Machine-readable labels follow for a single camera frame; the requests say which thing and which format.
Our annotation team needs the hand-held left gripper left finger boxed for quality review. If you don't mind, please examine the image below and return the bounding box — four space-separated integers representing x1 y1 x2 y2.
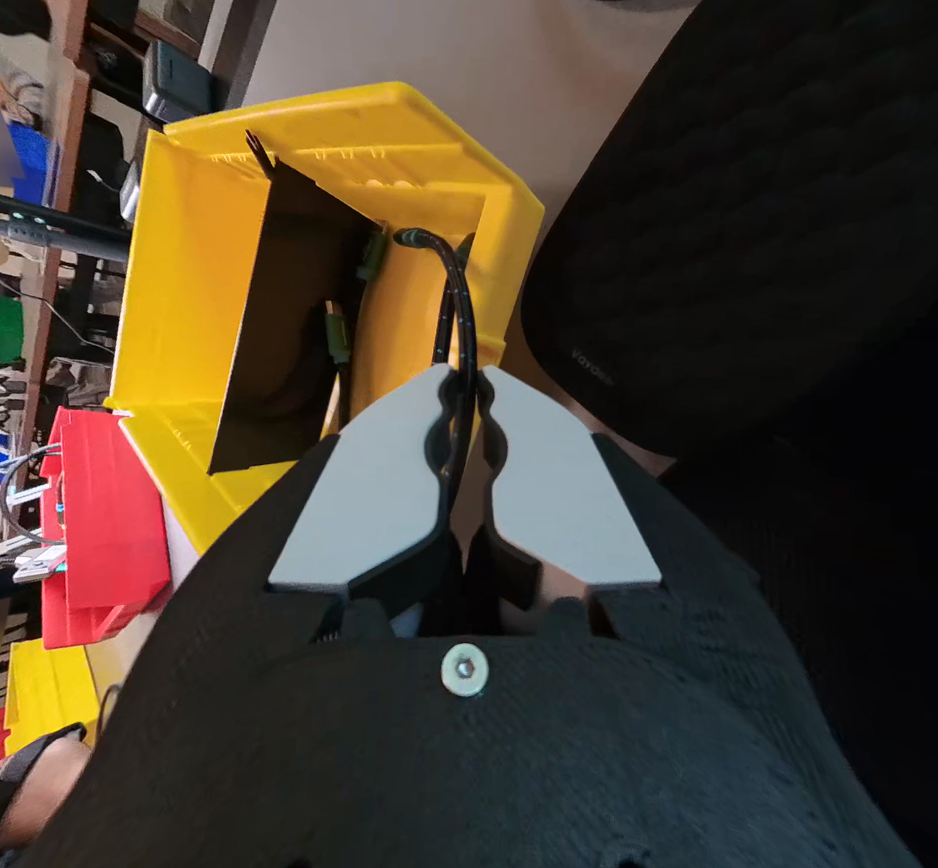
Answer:
266 362 461 588

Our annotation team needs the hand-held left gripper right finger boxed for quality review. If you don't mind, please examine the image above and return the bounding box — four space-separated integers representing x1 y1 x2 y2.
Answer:
476 366 665 588

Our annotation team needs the green plug hdmi cable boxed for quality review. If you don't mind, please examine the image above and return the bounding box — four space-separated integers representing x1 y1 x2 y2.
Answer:
355 223 389 284
392 225 485 510
324 298 354 429

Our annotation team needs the red plastic bin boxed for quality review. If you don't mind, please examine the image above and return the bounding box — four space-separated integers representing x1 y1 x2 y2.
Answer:
40 405 174 651

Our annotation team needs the yellow plastic bin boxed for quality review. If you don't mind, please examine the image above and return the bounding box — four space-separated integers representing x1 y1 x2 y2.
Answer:
3 637 101 750
108 80 547 557

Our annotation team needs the black bin divider card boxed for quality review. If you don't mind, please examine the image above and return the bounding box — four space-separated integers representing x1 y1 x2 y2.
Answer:
207 129 387 475

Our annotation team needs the black textured pad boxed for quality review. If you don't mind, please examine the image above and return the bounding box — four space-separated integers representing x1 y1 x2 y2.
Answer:
520 0 938 868

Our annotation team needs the green plastic bin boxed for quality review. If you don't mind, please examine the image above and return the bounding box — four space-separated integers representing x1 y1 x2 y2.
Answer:
0 295 26 368

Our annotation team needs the black metal bar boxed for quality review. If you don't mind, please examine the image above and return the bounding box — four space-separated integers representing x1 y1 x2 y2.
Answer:
0 216 134 262

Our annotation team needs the grey box device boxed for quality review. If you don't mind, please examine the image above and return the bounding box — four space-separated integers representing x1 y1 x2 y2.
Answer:
141 40 218 125

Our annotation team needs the blue plastic bin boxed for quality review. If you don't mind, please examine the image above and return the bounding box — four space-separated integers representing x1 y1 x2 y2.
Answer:
0 122 61 208

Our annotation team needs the wooden shelf rack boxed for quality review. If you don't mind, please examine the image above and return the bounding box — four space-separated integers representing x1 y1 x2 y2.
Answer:
0 0 104 459

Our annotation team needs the usb cable with silver plug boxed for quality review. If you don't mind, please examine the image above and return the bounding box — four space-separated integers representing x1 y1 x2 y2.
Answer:
0 443 70 585

